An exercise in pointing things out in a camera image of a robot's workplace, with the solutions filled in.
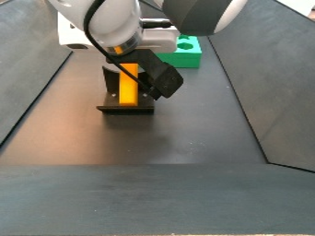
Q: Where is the black curved fixture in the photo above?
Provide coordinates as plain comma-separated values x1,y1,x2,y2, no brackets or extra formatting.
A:
97,67,153,114

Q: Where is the green shape sorting board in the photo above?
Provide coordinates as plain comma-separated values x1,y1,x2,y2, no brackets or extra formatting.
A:
156,35,201,68

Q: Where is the yellow rectangular block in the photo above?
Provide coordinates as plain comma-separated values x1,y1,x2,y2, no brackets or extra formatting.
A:
118,64,137,106

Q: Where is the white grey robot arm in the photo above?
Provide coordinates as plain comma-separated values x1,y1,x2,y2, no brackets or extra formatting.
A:
48,0,247,55

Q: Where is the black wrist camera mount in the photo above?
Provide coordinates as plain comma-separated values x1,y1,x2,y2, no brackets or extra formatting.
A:
105,49,182,100

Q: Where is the black cable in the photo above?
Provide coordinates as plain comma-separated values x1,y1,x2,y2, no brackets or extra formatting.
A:
82,0,158,97

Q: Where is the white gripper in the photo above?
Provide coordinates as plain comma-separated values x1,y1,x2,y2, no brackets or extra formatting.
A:
57,12,180,54

